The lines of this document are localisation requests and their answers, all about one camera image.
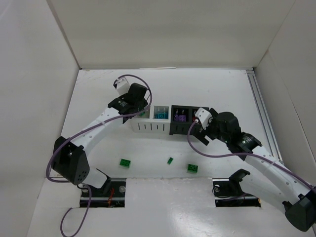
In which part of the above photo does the teal printed oval lego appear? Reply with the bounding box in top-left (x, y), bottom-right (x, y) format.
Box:
top-left (155, 113), bottom-right (168, 119)

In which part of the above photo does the purple lego brick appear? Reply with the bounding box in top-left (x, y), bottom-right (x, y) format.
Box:
top-left (179, 115), bottom-right (186, 122)

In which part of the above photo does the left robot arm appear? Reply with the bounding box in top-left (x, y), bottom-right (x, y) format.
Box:
top-left (50, 83), bottom-right (148, 195)

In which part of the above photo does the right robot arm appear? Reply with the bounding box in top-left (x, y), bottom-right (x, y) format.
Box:
top-left (190, 108), bottom-right (316, 232)

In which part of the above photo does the white double bin container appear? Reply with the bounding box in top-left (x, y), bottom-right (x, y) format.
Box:
top-left (130, 105), bottom-right (171, 134)

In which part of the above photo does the black double bin container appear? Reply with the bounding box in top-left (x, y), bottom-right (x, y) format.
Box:
top-left (169, 105), bottom-right (199, 135)

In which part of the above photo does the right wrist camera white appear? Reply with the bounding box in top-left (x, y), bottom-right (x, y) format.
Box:
top-left (195, 107), bottom-right (212, 130)

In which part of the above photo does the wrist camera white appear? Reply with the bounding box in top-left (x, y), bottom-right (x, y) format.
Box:
top-left (195, 107), bottom-right (212, 130)
top-left (113, 77), bottom-right (130, 96)

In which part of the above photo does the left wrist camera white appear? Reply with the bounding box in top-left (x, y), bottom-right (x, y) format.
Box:
top-left (113, 77), bottom-right (130, 96)

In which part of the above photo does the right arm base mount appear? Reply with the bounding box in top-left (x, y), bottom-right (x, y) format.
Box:
top-left (212, 169), bottom-right (261, 207)

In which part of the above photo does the aluminium rail right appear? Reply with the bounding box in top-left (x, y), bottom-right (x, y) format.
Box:
top-left (246, 70), bottom-right (283, 162)

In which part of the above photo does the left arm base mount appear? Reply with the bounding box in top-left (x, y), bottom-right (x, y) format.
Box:
top-left (75, 168), bottom-right (126, 208)

